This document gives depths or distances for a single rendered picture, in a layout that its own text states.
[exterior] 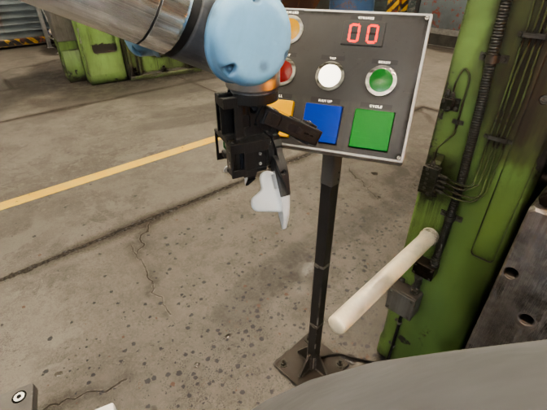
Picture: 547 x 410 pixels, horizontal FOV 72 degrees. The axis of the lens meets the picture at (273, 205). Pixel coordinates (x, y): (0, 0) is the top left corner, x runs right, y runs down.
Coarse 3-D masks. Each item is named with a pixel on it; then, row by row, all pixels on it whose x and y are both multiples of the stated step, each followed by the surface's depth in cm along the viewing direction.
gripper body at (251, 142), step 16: (224, 96) 51; (240, 96) 49; (256, 96) 49; (272, 96) 50; (224, 112) 52; (240, 112) 51; (256, 112) 52; (224, 128) 53; (240, 128) 52; (256, 128) 54; (224, 144) 56; (240, 144) 51; (256, 144) 53; (272, 144) 54; (240, 160) 54; (256, 160) 55; (240, 176) 54
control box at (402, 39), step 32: (320, 32) 75; (384, 32) 71; (416, 32) 70; (320, 64) 75; (352, 64) 73; (384, 64) 71; (416, 64) 70; (288, 96) 77; (320, 96) 75; (352, 96) 73; (384, 96) 72; (416, 96) 70; (384, 160) 72
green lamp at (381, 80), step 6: (378, 72) 71; (384, 72) 71; (390, 72) 71; (372, 78) 72; (378, 78) 71; (384, 78) 71; (390, 78) 71; (372, 84) 72; (378, 84) 71; (384, 84) 71; (390, 84) 71; (378, 90) 72; (384, 90) 71
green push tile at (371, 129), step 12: (360, 120) 72; (372, 120) 72; (384, 120) 71; (360, 132) 72; (372, 132) 72; (384, 132) 71; (348, 144) 73; (360, 144) 72; (372, 144) 72; (384, 144) 71
